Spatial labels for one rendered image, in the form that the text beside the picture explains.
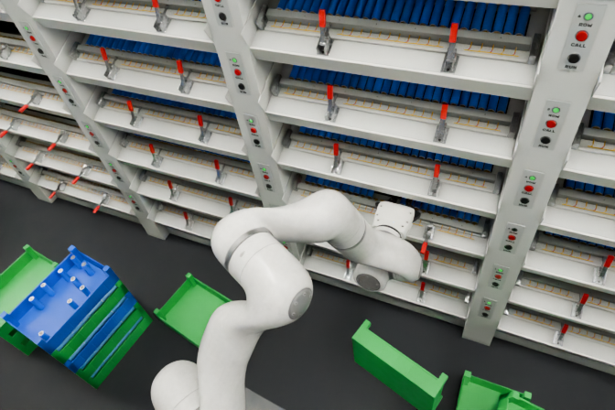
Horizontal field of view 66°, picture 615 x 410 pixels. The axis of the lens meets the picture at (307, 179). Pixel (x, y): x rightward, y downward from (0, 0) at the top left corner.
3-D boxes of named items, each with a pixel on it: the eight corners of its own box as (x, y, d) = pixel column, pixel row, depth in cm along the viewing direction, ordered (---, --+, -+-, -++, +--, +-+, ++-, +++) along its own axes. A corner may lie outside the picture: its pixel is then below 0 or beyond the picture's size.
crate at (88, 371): (86, 382, 166) (75, 373, 160) (50, 354, 174) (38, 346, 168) (145, 311, 181) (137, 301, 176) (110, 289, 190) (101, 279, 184)
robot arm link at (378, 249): (402, 214, 95) (427, 254, 120) (329, 205, 102) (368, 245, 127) (393, 257, 92) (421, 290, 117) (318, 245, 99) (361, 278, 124)
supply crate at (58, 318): (50, 355, 148) (37, 344, 142) (12, 326, 156) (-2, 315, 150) (120, 279, 164) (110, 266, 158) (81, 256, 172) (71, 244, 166)
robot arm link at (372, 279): (401, 235, 120) (366, 231, 124) (385, 275, 111) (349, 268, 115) (404, 258, 125) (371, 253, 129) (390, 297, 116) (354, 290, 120)
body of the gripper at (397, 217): (405, 233, 122) (416, 205, 129) (368, 223, 125) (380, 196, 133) (404, 253, 127) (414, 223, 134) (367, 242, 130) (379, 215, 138)
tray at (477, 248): (483, 260, 134) (486, 253, 125) (290, 208, 155) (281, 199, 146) (499, 194, 139) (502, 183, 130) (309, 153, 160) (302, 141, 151)
